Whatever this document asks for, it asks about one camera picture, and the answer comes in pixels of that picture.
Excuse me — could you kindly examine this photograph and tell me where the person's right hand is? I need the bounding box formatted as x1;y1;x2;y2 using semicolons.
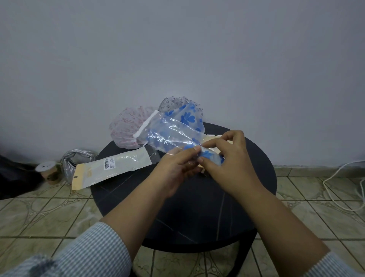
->
197;130;265;201

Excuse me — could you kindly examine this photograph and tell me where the person's left hand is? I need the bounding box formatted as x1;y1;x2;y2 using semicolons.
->
148;145;202;199

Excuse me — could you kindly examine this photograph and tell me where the blue flower shower cap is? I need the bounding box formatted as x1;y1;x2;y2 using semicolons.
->
182;144;226;166
147;102;206;152

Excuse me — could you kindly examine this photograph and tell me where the stack of yellow small pouches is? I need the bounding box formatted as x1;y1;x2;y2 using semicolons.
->
199;134;229;175

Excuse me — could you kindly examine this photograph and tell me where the blue cap clear packet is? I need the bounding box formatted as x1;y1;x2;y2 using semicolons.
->
133;110;226;167

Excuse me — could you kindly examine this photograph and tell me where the cream packet with barcode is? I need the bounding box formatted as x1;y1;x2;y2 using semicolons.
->
71;146;161;191

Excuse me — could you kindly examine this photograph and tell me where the pink print shower cap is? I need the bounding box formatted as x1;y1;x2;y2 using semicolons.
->
109;106;158;150

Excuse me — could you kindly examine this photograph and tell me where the person's left forearm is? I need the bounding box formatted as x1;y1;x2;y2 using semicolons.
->
0;178;169;277

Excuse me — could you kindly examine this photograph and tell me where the person's right forearm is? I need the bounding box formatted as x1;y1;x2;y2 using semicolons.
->
241;185;363;277

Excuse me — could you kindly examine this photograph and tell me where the black round side table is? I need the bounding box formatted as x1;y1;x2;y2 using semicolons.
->
90;123;278;277

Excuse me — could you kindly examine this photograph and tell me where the silver quilted handbag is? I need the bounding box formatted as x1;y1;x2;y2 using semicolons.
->
60;149;98;185

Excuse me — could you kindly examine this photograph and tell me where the ribbon spool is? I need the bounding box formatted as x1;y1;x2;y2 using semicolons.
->
35;161;60;185

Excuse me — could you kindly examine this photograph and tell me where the black bag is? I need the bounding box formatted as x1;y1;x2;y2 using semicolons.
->
0;154;43;200

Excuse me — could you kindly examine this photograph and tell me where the white cable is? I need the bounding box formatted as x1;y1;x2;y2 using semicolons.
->
322;159;365;212

